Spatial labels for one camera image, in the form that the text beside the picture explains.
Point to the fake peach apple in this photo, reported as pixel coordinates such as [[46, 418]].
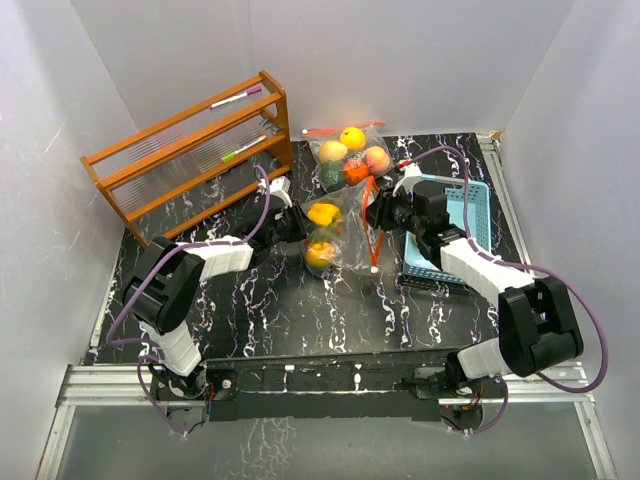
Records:
[[332, 151]]

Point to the green marker pen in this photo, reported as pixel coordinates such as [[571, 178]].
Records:
[[229, 156]]

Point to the orange yellow fake pepper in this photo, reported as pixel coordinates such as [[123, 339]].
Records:
[[320, 255]]

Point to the clear zip bag with fruit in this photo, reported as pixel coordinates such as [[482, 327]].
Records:
[[317, 137]]

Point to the blue plastic basket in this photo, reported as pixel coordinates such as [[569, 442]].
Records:
[[420, 273]]

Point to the clear zip bag with peppers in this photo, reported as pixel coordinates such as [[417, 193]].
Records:
[[358, 247]]

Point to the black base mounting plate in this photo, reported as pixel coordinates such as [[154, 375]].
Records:
[[416, 384]]

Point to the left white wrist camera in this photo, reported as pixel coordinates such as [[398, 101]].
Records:
[[278, 188]]

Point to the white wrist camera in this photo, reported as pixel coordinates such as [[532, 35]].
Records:
[[409, 175], [278, 188]]

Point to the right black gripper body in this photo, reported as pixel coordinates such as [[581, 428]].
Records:
[[393, 212]]

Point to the yellow fake bell pepper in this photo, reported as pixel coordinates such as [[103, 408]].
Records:
[[326, 215]]

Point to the fake green fruit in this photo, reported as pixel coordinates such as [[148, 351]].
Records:
[[332, 175]]

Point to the aluminium frame rail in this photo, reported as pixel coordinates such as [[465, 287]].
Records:
[[120, 385]]

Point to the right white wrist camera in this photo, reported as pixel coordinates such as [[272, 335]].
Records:
[[409, 175]]

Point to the fake pink peach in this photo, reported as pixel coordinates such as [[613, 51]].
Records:
[[377, 160]]

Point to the wooden shelf rack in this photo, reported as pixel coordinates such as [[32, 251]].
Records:
[[167, 178]]

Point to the yellow fake lemon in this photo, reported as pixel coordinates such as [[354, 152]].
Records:
[[353, 138]]

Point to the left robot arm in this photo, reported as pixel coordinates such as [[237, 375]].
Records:
[[163, 286]]

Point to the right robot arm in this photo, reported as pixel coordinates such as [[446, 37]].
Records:
[[537, 324]]

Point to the pink marker pen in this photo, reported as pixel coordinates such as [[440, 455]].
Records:
[[247, 93]]

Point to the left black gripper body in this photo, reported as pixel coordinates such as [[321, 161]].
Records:
[[291, 228]]

